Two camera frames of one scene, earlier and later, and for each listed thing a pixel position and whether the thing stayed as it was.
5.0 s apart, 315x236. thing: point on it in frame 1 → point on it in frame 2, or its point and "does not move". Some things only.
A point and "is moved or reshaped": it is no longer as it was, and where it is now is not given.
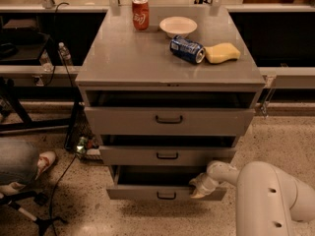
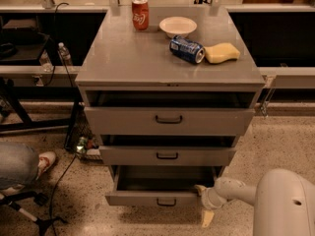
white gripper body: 209,183 → 210,198
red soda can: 140,13 does not move
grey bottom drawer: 157,182 is moved or reshaped
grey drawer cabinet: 168,90 does not move
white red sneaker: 44,160 does not move
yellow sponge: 221,52 does not move
